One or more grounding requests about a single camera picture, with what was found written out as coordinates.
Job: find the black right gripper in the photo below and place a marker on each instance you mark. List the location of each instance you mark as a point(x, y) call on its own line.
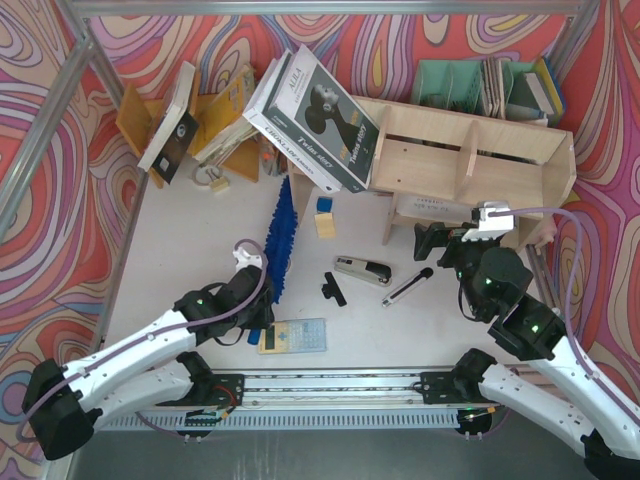
point(447, 248)

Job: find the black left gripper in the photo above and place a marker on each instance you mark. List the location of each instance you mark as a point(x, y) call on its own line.
point(265, 307)

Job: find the blue microfiber duster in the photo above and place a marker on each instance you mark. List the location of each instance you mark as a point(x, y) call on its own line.
point(280, 239)

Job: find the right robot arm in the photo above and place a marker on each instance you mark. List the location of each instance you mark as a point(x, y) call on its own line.
point(594, 417)

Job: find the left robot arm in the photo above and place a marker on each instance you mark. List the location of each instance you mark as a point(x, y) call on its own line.
point(65, 405)

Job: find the light wooden bookshelf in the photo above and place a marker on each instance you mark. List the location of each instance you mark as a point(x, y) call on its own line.
point(466, 159)

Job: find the white utility knife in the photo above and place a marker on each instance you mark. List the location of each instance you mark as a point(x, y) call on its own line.
point(408, 286)

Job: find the yellow grey calculator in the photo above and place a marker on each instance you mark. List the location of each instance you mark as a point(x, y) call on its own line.
point(298, 336)

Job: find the black plastic clip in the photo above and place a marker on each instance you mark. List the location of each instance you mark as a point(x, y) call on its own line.
point(331, 290)

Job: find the silver black stapler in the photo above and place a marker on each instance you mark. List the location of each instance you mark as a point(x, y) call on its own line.
point(366, 270)

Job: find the pink figurine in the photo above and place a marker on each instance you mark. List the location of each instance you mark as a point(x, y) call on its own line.
point(544, 234)

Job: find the blue eraser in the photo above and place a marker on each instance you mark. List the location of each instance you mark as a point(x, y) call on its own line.
point(324, 205)

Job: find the pens cup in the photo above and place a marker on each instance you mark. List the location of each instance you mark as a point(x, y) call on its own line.
point(273, 162)

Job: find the teal desk organizer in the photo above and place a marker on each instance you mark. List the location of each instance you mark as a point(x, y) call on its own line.
point(493, 87)

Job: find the blue bound notebook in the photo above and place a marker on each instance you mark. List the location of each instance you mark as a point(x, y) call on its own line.
point(546, 88)

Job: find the yellow books stack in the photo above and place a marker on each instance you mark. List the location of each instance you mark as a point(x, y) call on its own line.
point(222, 125)

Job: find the black cover book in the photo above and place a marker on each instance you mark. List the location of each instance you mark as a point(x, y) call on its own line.
point(172, 128)

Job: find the white paperback book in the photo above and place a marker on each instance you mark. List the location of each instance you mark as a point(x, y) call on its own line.
point(255, 114)

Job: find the Twins story book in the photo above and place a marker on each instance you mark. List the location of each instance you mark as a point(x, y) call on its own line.
point(318, 116)

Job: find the black aluminium rail base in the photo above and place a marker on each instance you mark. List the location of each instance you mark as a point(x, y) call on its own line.
point(347, 387)

